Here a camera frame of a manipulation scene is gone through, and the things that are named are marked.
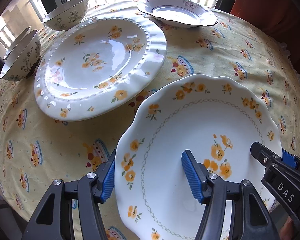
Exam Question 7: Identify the scalloped plate orange flowers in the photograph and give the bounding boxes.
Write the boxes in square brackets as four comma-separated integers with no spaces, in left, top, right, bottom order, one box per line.
[114,74,282,239]

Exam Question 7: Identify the floral bowl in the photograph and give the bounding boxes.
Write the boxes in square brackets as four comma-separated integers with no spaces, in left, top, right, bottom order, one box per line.
[3,26,31,60]
[42,0,89,31]
[0,29,41,81]

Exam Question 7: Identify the deep plate red trim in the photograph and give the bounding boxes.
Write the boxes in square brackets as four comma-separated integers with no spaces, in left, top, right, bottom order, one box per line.
[136,0,218,28]

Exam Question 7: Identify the yellow patterned tablecloth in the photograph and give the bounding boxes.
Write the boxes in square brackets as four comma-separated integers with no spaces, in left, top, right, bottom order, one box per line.
[0,2,300,239]

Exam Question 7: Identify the beaded rim floral plate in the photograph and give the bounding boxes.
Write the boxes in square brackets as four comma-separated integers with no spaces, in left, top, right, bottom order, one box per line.
[34,14,167,121]

